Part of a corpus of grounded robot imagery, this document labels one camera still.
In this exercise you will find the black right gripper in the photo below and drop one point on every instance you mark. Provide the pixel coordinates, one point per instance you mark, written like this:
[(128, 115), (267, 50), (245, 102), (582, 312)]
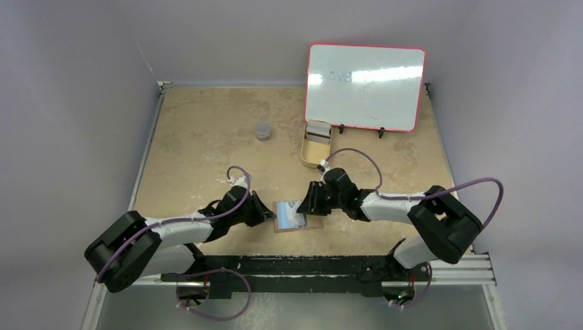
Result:
[(318, 198)]

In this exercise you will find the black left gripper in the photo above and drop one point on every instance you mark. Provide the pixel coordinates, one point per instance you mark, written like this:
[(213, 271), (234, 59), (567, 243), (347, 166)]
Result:
[(261, 213)]

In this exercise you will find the brown leather card holder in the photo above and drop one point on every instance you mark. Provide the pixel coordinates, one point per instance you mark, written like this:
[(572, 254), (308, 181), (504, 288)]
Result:
[(314, 222)]

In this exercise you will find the blue picture card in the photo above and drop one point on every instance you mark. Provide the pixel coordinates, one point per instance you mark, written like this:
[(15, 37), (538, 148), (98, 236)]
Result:
[(286, 216)]

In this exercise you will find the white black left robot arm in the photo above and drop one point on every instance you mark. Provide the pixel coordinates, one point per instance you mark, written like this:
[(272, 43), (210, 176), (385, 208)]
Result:
[(135, 246)]

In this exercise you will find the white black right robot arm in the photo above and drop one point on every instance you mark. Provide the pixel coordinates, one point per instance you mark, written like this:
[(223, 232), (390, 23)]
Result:
[(445, 227)]

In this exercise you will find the stack of cards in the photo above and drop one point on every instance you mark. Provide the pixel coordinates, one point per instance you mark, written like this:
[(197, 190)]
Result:
[(318, 131)]

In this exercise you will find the beige oval plastic tray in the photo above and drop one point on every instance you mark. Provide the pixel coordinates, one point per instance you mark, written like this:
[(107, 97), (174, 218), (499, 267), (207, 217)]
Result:
[(312, 153)]

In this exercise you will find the red framed whiteboard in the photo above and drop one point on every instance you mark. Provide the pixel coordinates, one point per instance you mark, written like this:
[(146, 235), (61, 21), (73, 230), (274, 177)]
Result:
[(365, 86)]

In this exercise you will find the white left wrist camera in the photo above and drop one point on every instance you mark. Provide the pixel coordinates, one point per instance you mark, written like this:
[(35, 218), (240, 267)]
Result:
[(243, 180)]

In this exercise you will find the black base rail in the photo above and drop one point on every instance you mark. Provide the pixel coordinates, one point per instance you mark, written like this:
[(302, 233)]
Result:
[(367, 275)]

